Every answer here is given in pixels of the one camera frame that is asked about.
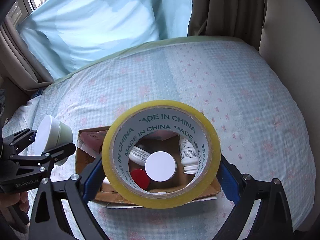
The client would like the white jar black lid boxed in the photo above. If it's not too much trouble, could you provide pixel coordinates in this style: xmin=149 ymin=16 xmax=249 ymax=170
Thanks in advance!
xmin=129 ymin=142 xmax=152 ymax=166

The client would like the silver red cream jar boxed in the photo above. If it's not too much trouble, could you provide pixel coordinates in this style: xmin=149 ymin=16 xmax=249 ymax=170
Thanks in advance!
xmin=130 ymin=169 xmax=150 ymax=190

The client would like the white small bottle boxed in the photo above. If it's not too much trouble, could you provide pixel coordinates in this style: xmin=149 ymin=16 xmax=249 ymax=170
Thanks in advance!
xmin=179 ymin=137 xmax=199 ymax=175

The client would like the yellow tape roll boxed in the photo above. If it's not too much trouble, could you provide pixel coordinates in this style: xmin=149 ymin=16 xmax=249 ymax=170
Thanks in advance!
xmin=101 ymin=100 xmax=222 ymax=210

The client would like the large green jar white lid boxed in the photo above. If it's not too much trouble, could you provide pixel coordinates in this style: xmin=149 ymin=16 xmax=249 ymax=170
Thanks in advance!
xmin=144 ymin=151 xmax=177 ymax=182

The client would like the left hand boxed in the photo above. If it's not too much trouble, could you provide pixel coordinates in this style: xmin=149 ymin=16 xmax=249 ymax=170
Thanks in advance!
xmin=0 ymin=191 xmax=30 ymax=213

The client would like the brown cardboard box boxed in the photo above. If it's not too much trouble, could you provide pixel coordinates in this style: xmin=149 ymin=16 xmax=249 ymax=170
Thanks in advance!
xmin=75 ymin=126 xmax=222 ymax=209

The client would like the floral quilt bedspread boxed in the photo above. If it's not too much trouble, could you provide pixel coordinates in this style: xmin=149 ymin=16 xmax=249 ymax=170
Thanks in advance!
xmin=3 ymin=37 xmax=316 ymax=229

